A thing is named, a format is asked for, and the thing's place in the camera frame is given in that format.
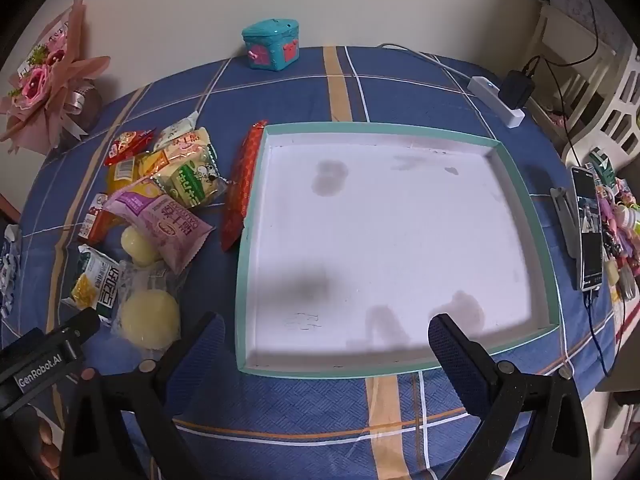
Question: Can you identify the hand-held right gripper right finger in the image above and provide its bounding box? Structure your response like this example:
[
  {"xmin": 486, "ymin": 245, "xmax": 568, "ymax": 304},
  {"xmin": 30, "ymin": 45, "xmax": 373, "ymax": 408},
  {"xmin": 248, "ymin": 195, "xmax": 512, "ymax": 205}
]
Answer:
[{"xmin": 428, "ymin": 313, "xmax": 593, "ymax": 480}]

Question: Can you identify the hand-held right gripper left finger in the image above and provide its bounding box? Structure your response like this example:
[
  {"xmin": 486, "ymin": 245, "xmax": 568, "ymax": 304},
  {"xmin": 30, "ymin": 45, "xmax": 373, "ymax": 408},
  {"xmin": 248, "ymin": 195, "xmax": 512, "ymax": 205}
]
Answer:
[{"xmin": 60, "ymin": 311, "xmax": 227, "ymax": 480}]

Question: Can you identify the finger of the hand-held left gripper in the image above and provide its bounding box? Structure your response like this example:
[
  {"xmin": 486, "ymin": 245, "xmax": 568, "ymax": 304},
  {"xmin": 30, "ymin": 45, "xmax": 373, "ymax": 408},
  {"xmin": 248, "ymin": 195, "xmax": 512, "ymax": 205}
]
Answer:
[{"xmin": 61, "ymin": 308, "xmax": 101, "ymax": 350}]

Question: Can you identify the green corn snack packet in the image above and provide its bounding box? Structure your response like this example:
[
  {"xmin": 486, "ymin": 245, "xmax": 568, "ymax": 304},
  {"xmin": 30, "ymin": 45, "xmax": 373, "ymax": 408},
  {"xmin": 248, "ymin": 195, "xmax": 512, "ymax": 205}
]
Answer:
[{"xmin": 60, "ymin": 244, "xmax": 123, "ymax": 322}]

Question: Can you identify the large round pastry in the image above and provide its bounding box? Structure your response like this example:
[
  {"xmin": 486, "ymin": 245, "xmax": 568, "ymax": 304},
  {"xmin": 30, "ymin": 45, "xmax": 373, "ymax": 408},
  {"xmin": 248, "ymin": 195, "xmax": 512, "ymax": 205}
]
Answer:
[{"xmin": 111, "ymin": 260, "xmax": 182, "ymax": 348}]

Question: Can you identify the small round pastry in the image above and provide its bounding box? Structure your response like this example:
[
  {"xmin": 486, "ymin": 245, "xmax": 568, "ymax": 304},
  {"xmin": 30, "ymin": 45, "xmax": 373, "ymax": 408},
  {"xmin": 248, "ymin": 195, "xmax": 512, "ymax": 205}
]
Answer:
[{"xmin": 120, "ymin": 225, "xmax": 163, "ymax": 267}]

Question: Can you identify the red white snack packet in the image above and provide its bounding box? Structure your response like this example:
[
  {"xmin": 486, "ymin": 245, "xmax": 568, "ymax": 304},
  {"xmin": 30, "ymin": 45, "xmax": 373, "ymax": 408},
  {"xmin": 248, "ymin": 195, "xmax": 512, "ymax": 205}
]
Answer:
[{"xmin": 77, "ymin": 193, "xmax": 123, "ymax": 247}]

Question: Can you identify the purple snack packet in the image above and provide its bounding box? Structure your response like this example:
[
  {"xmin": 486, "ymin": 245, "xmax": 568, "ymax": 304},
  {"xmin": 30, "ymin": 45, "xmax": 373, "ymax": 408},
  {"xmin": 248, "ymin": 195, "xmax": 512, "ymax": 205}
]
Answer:
[{"xmin": 102, "ymin": 176, "xmax": 217, "ymax": 276}]

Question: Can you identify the teal-rimmed white tray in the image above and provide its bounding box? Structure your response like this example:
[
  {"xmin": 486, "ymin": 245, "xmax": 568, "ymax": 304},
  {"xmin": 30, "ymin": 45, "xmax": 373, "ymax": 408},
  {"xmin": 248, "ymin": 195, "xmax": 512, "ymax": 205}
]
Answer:
[{"xmin": 235, "ymin": 121, "xmax": 561, "ymax": 380}]

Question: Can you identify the yellow cake packet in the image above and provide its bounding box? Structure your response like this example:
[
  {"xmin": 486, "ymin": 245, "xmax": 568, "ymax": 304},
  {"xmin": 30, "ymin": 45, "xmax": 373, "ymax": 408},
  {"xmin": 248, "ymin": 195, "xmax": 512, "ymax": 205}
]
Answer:
[{"xmin": 106, "ymin": 150, "xmax": 168, "ymax": 196}]

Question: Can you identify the green yellow cartoon snack packet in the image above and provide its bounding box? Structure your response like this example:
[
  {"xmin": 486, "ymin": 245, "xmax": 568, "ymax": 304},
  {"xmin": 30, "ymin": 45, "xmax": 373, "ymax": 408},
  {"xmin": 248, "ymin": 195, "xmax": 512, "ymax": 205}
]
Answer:
[{"xmin": 150, "ymin": 145, "xmax": 230, "ymax": 209}]

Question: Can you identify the long red snack packet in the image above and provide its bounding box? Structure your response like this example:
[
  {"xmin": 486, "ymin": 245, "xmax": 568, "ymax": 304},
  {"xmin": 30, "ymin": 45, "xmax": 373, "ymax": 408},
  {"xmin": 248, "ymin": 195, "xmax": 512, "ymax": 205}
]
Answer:
[{"xmin": 220, "ymin": 119, "xmax": 269, "ymax": 252}]

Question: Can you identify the red cartoon snack packet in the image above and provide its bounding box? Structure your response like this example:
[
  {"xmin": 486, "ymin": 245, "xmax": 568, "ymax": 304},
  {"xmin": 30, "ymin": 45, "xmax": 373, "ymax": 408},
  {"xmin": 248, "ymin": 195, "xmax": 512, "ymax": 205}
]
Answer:
[{"xmin": 103, "ymin": 129, "xmax": 157, "ymax": 167}]

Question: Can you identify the orange cream snack packet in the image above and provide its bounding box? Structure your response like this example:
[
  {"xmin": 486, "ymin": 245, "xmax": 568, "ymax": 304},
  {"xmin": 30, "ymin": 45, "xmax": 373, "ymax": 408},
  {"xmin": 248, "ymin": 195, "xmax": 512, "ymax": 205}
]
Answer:
[{"xmin": 159, "ymin": 127, "xmax": 213, "ymax": 163}]

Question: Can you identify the cream white snack packet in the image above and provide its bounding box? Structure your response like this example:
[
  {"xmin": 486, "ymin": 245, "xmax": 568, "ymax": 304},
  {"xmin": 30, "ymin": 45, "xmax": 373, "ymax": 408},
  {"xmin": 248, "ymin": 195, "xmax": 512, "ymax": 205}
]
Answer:
[{"xmin": 152, "ymin": 112, "xmax": 200, "ymax": 153}]

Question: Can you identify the blue white tissue pack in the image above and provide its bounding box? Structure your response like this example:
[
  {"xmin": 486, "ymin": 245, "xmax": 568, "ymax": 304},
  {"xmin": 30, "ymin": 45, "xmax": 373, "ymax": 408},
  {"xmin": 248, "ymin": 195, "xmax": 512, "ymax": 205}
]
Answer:
[{"xmin": 0, "ymin": 225, "xmax": 22, "ymax": 318}]

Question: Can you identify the grey phone stand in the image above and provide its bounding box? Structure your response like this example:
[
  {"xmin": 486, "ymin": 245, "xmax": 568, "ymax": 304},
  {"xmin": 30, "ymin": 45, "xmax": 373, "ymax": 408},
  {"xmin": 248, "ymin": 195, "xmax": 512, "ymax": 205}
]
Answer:
[{"xmin": 550, "ymin": 186, "xmax": 583, "ymax": 261}]

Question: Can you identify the smartphone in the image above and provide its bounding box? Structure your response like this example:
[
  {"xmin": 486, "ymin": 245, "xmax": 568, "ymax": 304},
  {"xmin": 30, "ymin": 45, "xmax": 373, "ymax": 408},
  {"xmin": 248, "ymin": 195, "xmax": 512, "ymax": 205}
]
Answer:
[{"xmin": 571, "ymin": 165, "xmax": 602, "ymax": 292}]

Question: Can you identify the pile of colourful small toys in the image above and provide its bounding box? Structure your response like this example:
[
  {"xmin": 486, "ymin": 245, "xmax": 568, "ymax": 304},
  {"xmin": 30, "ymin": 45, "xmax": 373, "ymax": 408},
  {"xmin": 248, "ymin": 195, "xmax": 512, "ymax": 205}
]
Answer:
[{"xmin": 595, "ymin": 175, "xmax": 640, "ymax": 303}]

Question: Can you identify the green white box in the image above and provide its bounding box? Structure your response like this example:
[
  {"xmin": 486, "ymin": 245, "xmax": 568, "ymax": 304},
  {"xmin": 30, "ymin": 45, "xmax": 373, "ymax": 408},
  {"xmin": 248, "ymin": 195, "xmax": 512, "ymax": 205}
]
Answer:
[{"xmin": 586, "ymin": 149, "xmax": 622, "ymax": 187}]

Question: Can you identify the pink flower bouquet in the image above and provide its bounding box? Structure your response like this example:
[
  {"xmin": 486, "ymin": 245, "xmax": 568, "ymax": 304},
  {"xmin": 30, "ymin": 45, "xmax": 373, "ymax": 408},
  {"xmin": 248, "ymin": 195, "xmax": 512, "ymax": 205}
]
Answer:
[{"xmin": 0, "ymin": 0, "xmax": 112, "ymax": 156}]

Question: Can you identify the blue plaid tablecloth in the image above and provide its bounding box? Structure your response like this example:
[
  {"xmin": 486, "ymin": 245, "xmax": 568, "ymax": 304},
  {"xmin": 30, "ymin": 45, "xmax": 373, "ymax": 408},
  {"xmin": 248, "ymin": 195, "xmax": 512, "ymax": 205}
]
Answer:
[{"xmin": 0, "ymin": 45, "xmax": 626, "ymax": 480}]

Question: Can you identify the white power strip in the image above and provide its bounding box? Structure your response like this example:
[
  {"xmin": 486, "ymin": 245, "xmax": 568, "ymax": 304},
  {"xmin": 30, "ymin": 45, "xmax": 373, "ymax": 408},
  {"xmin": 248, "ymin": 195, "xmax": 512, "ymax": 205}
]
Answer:
[{"xmin": 469, "ymin": 76, "xmax": 525, "ymax": 129}]

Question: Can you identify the black charger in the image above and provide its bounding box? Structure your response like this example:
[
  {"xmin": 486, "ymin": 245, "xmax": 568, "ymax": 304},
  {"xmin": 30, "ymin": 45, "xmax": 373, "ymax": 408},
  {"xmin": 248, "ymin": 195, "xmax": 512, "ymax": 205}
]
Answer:
[{"xmin": 500, "ymin": 57, "xmax": 542, "ymax": 110}]

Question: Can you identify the white lattice plastic chair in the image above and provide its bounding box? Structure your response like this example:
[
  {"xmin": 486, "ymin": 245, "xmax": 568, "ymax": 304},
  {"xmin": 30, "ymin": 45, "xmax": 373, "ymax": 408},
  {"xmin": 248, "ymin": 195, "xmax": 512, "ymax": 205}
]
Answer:
[{"xmin": 562, "ymin": 42, "xmax": 640, "ymax": 166}]

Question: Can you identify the teal toy house box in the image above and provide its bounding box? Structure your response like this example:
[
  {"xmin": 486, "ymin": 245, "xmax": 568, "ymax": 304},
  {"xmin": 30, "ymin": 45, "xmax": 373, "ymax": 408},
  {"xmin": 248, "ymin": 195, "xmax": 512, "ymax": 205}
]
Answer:
[{"xmin": 241, "ymin": 17, "xmax": 301, "ymax": 72}]

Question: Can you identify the dark phone charging cable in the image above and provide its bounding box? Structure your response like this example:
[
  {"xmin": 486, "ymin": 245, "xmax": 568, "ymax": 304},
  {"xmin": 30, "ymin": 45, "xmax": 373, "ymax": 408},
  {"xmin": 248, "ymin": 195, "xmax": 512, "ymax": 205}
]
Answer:
[{"xmin": 581, "ymin": 289, "xmax": 622, "ymax": 383}]

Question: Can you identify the white power cable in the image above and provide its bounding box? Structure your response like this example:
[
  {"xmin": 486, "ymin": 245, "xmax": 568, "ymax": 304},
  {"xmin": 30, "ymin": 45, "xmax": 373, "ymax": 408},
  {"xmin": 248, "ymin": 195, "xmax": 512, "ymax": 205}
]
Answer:
[{"xmin": 377, "ymin": 43, "xmax": 473, "ymax": 83}]

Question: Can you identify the black cable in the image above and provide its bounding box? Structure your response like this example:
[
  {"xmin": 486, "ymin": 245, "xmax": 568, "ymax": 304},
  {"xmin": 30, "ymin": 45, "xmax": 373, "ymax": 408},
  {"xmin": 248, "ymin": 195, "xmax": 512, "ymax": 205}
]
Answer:
[{"xmin": 522, "ymin": 0, "xmax": 601, "ymax": 81}]

